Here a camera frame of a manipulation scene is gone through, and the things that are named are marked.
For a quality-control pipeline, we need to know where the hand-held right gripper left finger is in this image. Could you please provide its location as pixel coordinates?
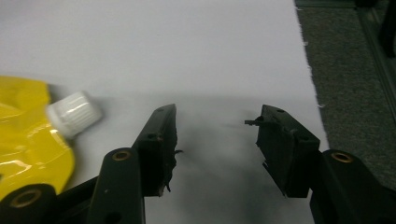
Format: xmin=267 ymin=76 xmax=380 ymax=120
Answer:
xmin=131 ymin=104 xmax=184 ymax=198

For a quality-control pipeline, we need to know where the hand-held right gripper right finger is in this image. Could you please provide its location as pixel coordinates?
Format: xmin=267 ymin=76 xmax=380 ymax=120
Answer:
xmin=244 ymin=104 xmax=321 ymax=199

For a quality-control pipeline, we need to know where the metal frame rail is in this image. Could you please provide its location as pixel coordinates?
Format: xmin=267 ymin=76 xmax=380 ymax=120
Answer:
xmin=356 ymin=6 xmax=396 ymax=122

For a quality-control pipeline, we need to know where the yellow spout pouch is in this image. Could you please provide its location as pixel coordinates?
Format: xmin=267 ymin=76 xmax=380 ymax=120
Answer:
xmin=0 ymin=75 xmax=104 ymax=201

